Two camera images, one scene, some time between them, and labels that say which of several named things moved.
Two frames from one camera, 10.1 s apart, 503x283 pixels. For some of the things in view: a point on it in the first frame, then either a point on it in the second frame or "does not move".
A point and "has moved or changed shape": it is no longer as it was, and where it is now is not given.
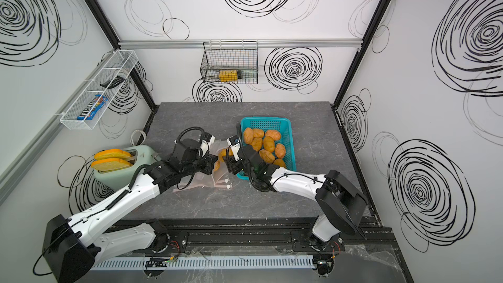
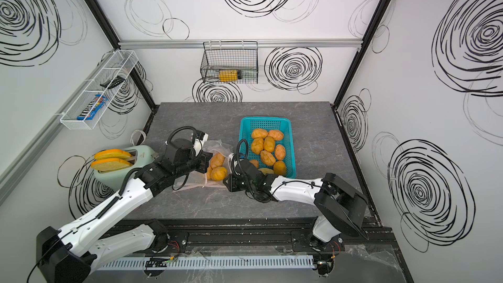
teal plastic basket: x=283 y=126 does not move
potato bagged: x=248 y=135 → x=259 y=132
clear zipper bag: x=218 y=177 does not move
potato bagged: x=221 y=154 has moved or changed shape
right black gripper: x=233 y=164 → x=233 y=178
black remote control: x=115 y=81 does not move
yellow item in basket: x=228 y=75 does not move
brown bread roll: x=274 y=134 does not move
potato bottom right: x=279 y=162 does not move
